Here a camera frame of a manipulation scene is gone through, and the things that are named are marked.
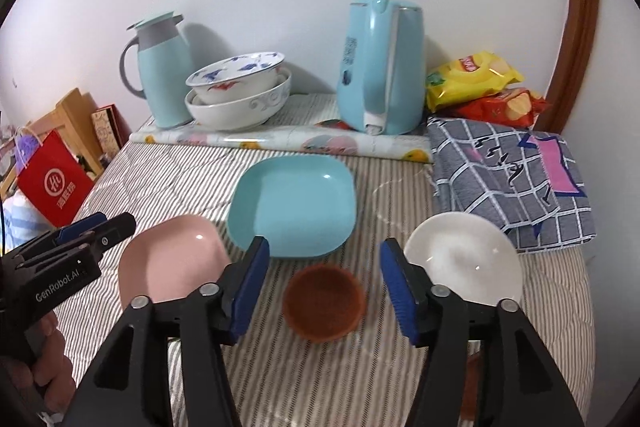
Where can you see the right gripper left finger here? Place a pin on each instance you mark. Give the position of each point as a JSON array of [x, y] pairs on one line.
[[127, 382]]

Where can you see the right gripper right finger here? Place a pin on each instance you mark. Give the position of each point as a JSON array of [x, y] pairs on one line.
[[520, 384]]

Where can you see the pink square plate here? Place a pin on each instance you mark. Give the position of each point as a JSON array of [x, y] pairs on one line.
[[171, 259]]

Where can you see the brown clay bowl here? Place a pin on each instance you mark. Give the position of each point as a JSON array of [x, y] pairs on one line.
[[472, 380], [323, 303]]

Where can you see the blue square plate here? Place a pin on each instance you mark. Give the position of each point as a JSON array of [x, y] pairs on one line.
[[304, 205]]

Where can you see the person's left hand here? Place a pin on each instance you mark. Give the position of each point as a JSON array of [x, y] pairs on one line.
[[52, 370]]

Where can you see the blue striped fabric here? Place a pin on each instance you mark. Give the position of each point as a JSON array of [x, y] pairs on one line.
[[22, 221]]

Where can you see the red paper shopping bag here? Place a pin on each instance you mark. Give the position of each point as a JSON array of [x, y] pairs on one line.
[[54, 182]]

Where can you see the patterned notebook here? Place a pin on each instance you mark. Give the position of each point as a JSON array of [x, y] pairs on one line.
[[110, 128]]

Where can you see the grey checked folded cloth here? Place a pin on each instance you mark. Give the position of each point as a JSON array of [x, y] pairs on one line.
[[526, 183]]

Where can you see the light blue thermos jug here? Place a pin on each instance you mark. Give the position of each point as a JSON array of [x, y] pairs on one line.
[[164, 64]]

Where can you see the large white ceramic bowl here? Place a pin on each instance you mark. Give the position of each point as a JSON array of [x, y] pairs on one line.
[[243, 113]]

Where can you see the red chips bag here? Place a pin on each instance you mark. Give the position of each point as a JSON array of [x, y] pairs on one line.
[[516, 107]]

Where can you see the rolled patterned plastic sheet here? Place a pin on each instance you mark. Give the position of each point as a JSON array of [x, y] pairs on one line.
[[294, 139]]

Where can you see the yellow chips bag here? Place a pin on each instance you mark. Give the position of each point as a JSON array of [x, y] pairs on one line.
[[468, 78]]

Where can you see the light blue electric kettle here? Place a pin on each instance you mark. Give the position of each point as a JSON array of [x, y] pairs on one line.
[[381, 88]]

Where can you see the brown wooden door frame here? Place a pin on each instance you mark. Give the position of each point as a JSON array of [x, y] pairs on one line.
[[572, 63]]

